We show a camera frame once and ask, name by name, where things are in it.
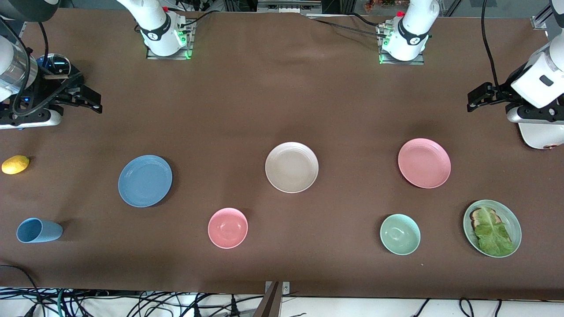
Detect green bowl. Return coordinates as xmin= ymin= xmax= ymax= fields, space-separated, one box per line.
xmin=380 ymin=214 xmax=421 ymax=256

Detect yellow lemon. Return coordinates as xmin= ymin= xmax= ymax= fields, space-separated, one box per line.
xmin=1 ymin=155 xmax=30 ymax=175

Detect dark blue saucepan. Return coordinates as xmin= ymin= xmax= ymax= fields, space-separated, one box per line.
xmin=36 ymin=54 xmax=73 ymax=82

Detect green lettuce leaf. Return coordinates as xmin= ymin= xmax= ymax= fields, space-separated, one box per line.
xmin=474 ymin=207 xmax=515 ymax=257

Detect blue cup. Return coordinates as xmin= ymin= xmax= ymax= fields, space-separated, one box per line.
xmin=16 ymin=218 xmax=63 ymax=243

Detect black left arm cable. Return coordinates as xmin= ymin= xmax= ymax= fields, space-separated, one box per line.
xmin=480 ymin=0 xmax=501 ymax=88

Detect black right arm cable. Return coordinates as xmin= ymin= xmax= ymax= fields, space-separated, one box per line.
xmin=12 ymin=21 xmax=50 ymax=116

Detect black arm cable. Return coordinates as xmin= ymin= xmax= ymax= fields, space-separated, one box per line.
xmin=12 ymin=21 xmax=50 ymax=116
xmin=480 ymin=0 xmax=501 ymax=88

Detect pink plate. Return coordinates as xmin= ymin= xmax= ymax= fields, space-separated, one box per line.
xmin=398 ymin=138 xmax=452 ymax=189

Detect green plate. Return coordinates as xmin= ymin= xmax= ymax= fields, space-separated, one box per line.
xmin=463 ymin=199 xmax=522 ymax=258

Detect aluminium frame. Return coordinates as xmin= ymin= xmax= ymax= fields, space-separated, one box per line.
xmin=257 ymin=0 xmax=323 ymax=15

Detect blue plate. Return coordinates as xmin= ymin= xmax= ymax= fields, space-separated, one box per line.
xmin=118 ymin=155 xmax=173 ymax=208

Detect pink bowl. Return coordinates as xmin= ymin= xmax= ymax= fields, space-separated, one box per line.
xmin=208 ymin=208 xmax=249 ymax=249

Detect toasted bread slice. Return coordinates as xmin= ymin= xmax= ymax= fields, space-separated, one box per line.
xmin=470 ymin=207 xmax=503 ymax=230

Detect white toaster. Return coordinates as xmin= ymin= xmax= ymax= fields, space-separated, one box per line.
xmin=518 ymin=121 xmax=564 ymax=150

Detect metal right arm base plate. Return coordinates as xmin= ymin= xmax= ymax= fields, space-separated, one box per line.
xmin=146 ymin=20 xmax=195 ymax=60

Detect brown post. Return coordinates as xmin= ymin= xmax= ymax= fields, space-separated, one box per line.
xmin=253 ymin=282 xmax=282 ymax=317

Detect brown table cover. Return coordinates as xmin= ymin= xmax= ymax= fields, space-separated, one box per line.
xmin=0 ymin=9 xmax=564 ymax=301

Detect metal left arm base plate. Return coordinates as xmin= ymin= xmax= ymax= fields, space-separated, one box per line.
xmin=378 ymin=22 xmax=426 ymax=66

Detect glass saucepan lid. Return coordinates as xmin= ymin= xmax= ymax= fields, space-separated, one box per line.
xmin=43 ymin=54 xmax=71 ymax=77

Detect beige plate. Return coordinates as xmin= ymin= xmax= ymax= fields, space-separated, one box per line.
xmin=265 ymin=142 xmax=319 ymax=194

